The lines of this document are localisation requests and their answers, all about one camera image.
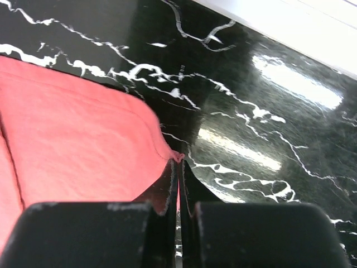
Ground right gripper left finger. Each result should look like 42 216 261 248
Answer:
1 160 178 267

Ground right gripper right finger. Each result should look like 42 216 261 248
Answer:
178 161 350 267

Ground red t shirt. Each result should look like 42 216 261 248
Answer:
1 56 183 246

